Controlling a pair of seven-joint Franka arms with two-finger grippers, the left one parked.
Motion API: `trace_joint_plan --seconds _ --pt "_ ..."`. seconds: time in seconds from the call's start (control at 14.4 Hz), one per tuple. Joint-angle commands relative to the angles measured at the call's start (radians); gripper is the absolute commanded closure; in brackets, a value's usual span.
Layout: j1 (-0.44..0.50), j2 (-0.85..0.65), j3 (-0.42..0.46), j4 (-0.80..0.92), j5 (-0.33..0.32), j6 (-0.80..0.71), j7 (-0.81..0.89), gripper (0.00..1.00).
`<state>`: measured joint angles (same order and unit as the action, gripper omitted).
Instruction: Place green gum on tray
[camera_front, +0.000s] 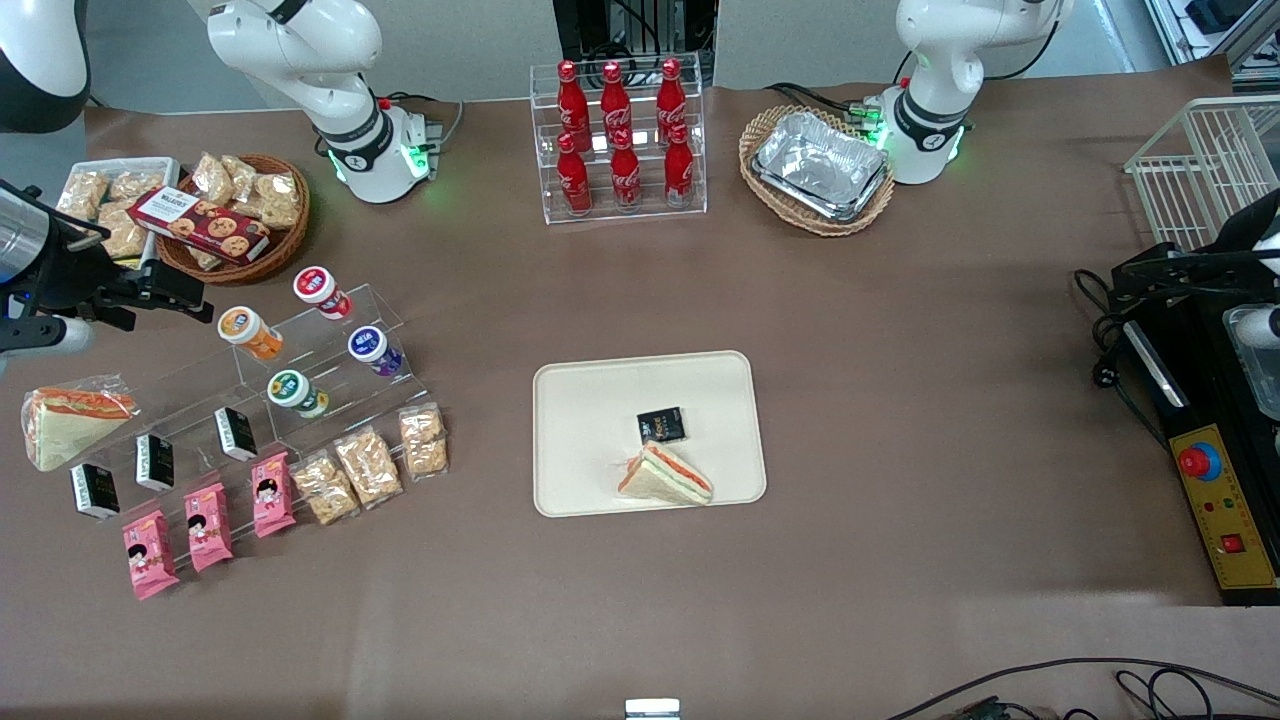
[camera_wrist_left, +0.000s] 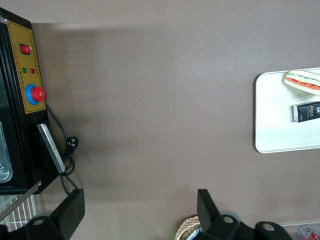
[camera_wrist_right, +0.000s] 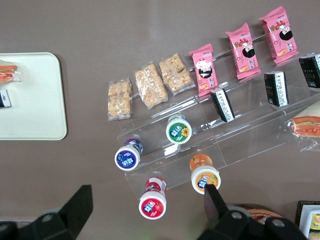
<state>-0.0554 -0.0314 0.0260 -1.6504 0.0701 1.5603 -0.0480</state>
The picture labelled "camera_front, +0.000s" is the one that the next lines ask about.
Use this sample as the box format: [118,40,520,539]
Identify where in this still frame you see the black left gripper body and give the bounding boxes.
[1163,244,1257,300]

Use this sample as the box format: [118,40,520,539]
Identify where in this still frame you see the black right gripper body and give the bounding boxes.
[30,238,148,323]

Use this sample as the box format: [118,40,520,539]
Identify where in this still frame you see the green lid yogurt cup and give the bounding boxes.
[266,368,331,420]

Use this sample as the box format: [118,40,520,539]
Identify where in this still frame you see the white rectangular snack tray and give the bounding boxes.
[56,156,182,269]

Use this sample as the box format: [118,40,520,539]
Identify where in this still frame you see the red gum bottle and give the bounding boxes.
[292,265,354,322]

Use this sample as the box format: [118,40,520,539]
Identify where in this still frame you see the purple gum bottle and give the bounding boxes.
[347,325,405,380]

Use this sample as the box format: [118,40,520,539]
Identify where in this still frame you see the silver foil tray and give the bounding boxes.
[751,110,892,224]

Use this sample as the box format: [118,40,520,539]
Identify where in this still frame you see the beige plastic tray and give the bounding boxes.
[532,350,768,519]

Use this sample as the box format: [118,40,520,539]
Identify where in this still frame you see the wrapped sandwich on tray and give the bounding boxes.
[616,440,715,508]

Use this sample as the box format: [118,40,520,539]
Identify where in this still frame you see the clear nut snack bag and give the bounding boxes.
[97,203,150,264]
[221,154,260,202]
[190,151,237,207]
[249,171,302,230]
[332,426,405,510]
[57,169,110,224]
[107,169,167,207]
[397,401,451,482]
[289,449,362,528]

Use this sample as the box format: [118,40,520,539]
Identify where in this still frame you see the red cookie box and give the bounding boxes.
[127,185,274,267]

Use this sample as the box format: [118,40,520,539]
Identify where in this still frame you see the orange lid yogurt cup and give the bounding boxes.
[217,305,285,362]

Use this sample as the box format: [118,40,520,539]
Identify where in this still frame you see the plastic wrapped triangle sandwich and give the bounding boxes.
[20,374,141,473]

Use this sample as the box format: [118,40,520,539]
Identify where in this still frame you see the round brown wicker basket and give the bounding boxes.
[155,152,312,287]

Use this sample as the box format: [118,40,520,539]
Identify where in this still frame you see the small black carton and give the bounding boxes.
[69,461,122,522]
[213,405,260,464]
[134,431,177,492]

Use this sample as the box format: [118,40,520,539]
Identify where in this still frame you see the clear acrylic stepped stand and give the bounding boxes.
[75,284,431,541]

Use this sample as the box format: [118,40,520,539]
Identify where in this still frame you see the red emergency stop button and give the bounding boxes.
[1177,442,1224,482]

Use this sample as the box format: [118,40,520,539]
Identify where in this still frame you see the pink snack pack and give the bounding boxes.
[182,481,235,574]
[121,509,182,602]
[250,451,299,540]

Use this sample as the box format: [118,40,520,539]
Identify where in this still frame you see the black yellow control box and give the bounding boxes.
[1122,298,1280,607]

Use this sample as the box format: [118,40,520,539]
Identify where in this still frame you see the light woven wicker basket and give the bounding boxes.
[738,104,897,239]

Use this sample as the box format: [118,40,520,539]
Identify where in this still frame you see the red cola bottle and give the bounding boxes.
[555,132,594,217]
[663,123,696,209]
[556,59,592,152]
[599,61,634,147]
[609,127,644,212]
[656,57,689,142]

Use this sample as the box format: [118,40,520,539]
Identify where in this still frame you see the clear acrylic bottle rack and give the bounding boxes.
[529,51,709,227]

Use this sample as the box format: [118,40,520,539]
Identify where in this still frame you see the black equipment rack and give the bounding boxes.
[552,0,720,63]

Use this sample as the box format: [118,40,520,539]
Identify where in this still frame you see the small black snack packet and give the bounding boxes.
[636,406,688,446]

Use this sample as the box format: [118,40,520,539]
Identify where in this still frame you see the black coiled cable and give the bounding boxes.
[1073,264,1173,453]

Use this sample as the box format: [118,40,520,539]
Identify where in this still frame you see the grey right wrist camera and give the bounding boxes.
[0,314,97,359]

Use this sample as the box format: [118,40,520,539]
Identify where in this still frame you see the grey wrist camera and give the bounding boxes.
[1222,304,1280,350]
[0,314,97,359]

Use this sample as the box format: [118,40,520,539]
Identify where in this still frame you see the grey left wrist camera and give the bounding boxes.
[1222,304,1280,350]

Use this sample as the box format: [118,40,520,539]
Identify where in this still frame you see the white wire basket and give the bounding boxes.
[1123,95,1280,252]

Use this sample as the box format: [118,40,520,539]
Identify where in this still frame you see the grey metal shelf frame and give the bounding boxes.
[1144,0,1280,97]

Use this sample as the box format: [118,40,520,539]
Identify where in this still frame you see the grey base cable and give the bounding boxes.
[384,91,467,153]

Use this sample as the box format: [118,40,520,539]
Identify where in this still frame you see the black base cable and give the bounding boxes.
[764,81,883,127]

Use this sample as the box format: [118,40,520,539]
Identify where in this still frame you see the black floor cables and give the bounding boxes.
[884,656,1280,720]

